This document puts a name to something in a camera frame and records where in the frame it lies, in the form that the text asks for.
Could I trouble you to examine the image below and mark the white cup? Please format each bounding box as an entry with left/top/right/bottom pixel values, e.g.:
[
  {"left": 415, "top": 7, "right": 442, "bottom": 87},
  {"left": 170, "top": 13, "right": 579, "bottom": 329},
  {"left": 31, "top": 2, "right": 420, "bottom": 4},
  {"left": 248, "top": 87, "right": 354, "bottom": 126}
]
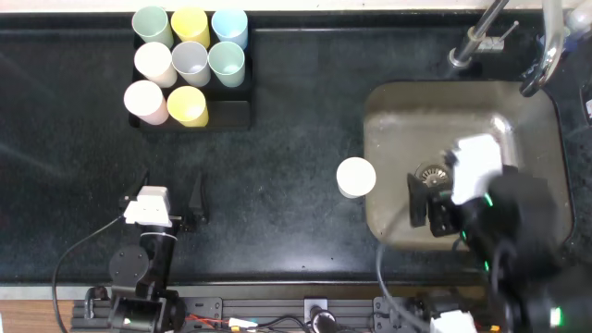
[{"left": 336, "top": 156, "right": 377, "bottom": 200}]

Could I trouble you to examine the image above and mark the blue soap bottle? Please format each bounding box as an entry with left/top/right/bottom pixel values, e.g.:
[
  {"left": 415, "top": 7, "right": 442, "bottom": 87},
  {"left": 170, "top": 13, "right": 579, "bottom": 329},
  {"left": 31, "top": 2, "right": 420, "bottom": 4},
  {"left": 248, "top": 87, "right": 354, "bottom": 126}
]
[{"left": 561, "top": 2, "right": 592, "bottom": 52}]

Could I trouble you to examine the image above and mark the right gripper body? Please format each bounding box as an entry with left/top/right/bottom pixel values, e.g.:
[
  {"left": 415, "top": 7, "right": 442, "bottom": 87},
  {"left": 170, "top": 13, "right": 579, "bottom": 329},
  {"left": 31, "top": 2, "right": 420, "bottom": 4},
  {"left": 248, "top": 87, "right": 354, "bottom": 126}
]
[{"left": 427, "top": 189, "right": 463, "bottom": 238}]

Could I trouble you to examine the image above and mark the steel sink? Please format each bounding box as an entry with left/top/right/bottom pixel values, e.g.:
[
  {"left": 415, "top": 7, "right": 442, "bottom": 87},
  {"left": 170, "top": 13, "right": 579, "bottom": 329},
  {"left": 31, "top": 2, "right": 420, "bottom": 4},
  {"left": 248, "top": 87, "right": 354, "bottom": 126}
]
[{"left": 363, "top": 80, "right": 574, "bottom": 253}]

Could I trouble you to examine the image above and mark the grey cup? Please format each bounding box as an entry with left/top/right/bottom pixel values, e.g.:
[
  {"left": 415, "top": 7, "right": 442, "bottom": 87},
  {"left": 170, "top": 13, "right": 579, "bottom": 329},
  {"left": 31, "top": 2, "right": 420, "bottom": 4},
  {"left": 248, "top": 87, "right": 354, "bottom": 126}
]
[{"left": 170, "top": 40, "right": 213, "bottom": 88}]

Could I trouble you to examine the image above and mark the dark object with white label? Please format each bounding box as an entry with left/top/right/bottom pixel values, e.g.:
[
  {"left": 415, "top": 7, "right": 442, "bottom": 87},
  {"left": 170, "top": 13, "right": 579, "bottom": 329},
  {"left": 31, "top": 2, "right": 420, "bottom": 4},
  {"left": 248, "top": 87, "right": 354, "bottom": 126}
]
[{"left": 580, "top": 78, "right": 592, "bottom": 126}]

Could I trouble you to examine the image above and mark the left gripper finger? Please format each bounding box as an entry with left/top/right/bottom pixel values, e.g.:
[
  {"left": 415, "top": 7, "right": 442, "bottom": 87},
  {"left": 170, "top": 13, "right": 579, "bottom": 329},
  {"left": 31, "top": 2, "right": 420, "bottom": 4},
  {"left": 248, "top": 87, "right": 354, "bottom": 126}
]
[
  {"left": 118, "top": 166, "right": 150, "bottom": 207},
  {"left": 187, "top": 171, "right": 210, "bottom": 227}
]

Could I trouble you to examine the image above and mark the cream cup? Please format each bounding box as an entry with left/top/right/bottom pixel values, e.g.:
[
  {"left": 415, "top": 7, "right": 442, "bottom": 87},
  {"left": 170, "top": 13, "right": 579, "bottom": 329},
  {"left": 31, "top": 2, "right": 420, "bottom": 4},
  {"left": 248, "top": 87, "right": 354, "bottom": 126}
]
[{"left": 133, "top": 41, "right": 179, "bottom": 89}]

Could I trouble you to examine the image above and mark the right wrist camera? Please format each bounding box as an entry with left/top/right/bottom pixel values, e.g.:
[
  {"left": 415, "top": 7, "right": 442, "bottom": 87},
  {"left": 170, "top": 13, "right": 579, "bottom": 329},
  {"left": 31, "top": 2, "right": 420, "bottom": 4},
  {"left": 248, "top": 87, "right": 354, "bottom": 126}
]
[{"left": 446, "top": 132, "right": 505, "bottom": 207}]

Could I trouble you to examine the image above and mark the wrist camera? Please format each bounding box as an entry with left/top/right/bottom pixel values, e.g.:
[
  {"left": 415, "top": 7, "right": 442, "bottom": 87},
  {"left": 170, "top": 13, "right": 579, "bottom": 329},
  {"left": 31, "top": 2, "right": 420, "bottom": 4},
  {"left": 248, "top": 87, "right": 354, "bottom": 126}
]
[
  {"left": 446, "top": 132, "right": 505, "bottom": 207},
  {"left": 122, "top": 185, "right": 173, "bottom": 228}
]

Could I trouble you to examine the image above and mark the mounting rail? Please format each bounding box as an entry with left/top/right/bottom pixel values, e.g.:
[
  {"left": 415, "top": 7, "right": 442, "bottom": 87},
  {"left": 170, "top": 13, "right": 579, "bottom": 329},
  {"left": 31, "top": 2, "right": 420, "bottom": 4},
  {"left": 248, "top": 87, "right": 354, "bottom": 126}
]
[{"left": 69, "top": 285, "right": 505, "bottom": 333}]

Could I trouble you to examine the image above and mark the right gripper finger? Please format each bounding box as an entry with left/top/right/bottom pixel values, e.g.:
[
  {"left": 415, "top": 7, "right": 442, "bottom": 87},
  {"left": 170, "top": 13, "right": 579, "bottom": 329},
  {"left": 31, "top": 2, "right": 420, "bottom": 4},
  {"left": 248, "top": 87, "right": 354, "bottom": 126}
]
[{"left": 405, "top": 171, "right": 429, "bottom": 228}]

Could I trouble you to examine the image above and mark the yellow cup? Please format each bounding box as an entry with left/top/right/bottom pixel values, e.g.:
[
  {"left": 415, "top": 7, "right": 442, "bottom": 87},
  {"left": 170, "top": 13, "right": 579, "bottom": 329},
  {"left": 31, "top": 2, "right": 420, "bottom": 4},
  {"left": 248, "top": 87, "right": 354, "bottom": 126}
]
[
  {"left": 166, "top": 85, "right": 210, "bottom": 129},
  {"left": 169, "top": 6, "right": 212, "bottom": 50}
]

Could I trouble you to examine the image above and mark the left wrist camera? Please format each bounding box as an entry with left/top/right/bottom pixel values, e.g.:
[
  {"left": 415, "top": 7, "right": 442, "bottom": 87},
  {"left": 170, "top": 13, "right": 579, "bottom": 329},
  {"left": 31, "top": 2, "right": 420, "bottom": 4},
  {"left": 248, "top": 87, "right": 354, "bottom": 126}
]
[{"left": 122, "top": 185, "right": 173, "bottom": 228}]

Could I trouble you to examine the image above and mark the black tray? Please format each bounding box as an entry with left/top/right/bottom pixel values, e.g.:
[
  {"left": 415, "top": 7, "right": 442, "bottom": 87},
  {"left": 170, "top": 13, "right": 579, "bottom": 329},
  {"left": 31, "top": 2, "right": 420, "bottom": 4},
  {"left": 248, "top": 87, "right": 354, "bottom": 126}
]
[{"left": 128, "top": 9, "right": 253, "bottom": 133}]

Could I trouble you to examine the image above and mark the pink cup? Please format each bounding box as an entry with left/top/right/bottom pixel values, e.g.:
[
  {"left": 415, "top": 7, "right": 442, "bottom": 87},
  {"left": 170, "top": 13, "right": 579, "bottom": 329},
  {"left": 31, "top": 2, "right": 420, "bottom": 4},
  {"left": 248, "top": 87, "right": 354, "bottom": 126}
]
[{"left": 122, "top": 80, "right": 170, "bottom": 127}]

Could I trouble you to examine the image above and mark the steel tap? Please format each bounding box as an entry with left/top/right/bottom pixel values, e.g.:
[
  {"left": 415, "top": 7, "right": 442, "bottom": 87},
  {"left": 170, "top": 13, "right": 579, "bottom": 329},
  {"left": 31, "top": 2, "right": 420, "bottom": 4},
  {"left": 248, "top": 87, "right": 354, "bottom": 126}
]
[{"left": 446, "top": 0, "right": 573, "bottom": 98}]

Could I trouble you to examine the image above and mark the blue cup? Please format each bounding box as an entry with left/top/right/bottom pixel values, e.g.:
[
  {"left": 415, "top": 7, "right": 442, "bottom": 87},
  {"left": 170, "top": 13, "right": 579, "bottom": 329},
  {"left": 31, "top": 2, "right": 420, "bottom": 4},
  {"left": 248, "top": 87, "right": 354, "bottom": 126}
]
[{"left": 211, "top": 7, "right": 250, "bottom": 51}]

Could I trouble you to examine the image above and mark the green cup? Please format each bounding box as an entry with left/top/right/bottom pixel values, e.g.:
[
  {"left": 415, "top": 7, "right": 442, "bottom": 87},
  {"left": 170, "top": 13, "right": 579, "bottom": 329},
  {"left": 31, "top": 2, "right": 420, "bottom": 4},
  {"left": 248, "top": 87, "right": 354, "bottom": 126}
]
[
  {"left": 207, "top": 41, "right": 247, "bottom": 89},
  {"left": 131, "top": 5, "right": 175, "bottom": 49}
]

